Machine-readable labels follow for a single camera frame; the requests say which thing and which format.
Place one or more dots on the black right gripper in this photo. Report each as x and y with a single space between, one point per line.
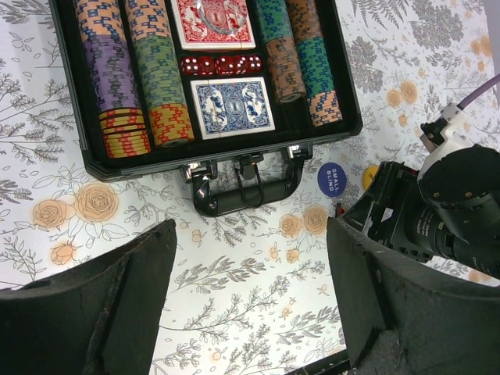
402 317

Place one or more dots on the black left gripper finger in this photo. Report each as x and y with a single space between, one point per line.
101 317

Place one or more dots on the red triangular all-in button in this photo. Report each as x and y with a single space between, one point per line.
339 210

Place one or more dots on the yellow big blind button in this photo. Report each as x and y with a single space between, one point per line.
369 175

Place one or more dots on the blue small blind button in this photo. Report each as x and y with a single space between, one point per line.
331 179

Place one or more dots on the blue card deck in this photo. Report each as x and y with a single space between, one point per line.
228 107

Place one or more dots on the red translucent die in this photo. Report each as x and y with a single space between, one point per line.
224 65

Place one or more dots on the red card deck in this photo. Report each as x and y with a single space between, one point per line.
213 25

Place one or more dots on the black poker set case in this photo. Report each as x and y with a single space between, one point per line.
230 173

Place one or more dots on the floral patterned table mat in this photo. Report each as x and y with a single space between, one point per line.
251 292

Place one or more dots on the poker chip row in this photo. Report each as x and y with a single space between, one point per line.
321 94
159 72
283 62
120 117

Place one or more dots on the red die far left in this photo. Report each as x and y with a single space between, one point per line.
189 65

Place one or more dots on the leftmost poker chip row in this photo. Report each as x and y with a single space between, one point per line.
120 117

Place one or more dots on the red die right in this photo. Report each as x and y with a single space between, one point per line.
253 63

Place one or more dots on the rightmost poker chip row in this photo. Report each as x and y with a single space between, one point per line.
321 94

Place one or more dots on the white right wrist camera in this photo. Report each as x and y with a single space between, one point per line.
443 136

